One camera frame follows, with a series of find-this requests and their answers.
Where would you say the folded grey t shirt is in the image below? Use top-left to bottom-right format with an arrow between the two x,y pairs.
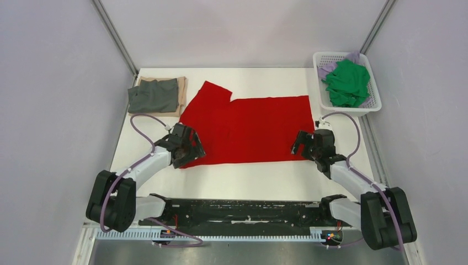
127,79 -> 179,114

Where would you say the purple cable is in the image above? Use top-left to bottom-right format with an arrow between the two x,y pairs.
320,112 -> 406,253
99,113 -> 204,248

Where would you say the white slotted cable duct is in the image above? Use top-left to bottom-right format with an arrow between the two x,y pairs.
95,226 -> 338,243

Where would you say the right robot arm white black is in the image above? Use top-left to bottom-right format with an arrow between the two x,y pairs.
291,129 -> 418,250

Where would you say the right aluminium table rail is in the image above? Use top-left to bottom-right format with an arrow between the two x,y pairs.
359,115 -> 389,185

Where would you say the right aluminium frame post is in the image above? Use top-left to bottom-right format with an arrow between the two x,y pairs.
360,0 -> 397,54

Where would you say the lilac t shirt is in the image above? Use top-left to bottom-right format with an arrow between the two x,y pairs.
316,51 -> 374,109

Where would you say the white plastic basket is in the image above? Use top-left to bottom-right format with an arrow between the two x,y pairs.
313,51 -> 382,117

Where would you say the left aluminium frame post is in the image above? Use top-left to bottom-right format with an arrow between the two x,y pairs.
91,0 -> 139,79

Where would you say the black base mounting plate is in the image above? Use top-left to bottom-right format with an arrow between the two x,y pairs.
157,198 -> 349,236

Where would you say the green t shirt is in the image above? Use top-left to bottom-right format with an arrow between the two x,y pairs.
321,59 -> 371,108

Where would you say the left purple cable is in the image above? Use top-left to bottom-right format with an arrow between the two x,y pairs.
99,113 -> 204,248

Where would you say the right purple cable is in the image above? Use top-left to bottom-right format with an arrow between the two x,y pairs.
320,112 -> 406,253

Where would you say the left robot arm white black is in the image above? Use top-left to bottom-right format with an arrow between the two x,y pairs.
85,123 -> 206,232

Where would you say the red t shirt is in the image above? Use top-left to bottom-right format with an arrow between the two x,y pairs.
179,81 -> 315,168

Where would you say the folded beige t shirt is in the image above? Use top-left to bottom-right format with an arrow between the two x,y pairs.
127,77 -> 188,117

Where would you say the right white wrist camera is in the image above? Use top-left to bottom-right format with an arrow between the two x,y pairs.
315,117 -> 333,131

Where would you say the aluminium frame post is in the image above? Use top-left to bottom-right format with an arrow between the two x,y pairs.
360,0 -> 397,54
91,0 -> 139,79

